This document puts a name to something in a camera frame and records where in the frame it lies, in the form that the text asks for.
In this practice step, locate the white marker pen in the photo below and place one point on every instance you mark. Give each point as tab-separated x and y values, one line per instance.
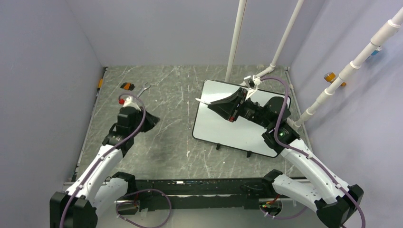
203	102

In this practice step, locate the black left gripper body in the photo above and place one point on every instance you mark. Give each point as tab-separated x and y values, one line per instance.
139	115

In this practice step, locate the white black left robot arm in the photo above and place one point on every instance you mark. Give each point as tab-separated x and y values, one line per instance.
81	205

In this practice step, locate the orange black small block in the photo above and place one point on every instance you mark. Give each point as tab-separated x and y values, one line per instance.
128	86

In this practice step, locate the white framed whiteboard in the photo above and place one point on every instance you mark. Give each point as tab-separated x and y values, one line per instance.
241	134

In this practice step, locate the blue wall fitting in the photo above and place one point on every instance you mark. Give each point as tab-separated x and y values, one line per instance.
376	51

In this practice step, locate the silver open-end wrench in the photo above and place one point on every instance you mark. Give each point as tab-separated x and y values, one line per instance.
144	87

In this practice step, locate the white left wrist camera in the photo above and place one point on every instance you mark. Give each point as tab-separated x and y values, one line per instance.
129	102

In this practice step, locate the orange yellow wall fitting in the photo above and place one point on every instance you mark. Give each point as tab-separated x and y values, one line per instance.
330	77

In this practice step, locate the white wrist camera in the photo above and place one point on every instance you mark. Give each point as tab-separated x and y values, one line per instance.
252	83
129	102

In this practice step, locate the white diagonal PVC pipe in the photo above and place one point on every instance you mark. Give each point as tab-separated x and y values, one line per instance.
389	29

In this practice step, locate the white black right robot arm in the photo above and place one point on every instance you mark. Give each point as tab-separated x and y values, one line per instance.
333	200

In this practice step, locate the orange black edge tool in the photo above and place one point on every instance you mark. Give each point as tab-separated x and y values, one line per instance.
100	82

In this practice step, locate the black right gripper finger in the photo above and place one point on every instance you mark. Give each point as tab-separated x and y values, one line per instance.
223	110
234	99

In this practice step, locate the white PVC pipe frame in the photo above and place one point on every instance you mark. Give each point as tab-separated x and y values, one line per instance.
260	33

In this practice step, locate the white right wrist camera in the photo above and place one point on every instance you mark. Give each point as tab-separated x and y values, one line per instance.
252	83

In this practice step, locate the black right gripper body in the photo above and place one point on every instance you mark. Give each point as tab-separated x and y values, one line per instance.
252	111

